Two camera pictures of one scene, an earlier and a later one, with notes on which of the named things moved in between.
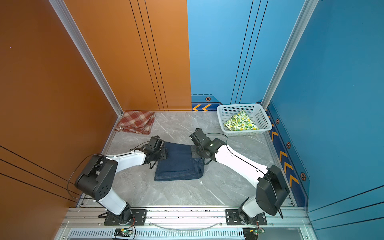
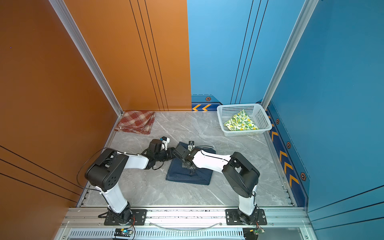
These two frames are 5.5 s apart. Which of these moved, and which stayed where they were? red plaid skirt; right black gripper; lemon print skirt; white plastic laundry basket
Moved: right black gripper
Stayed: red plaid skirt; white plastic laundry basket; lemon print skirt
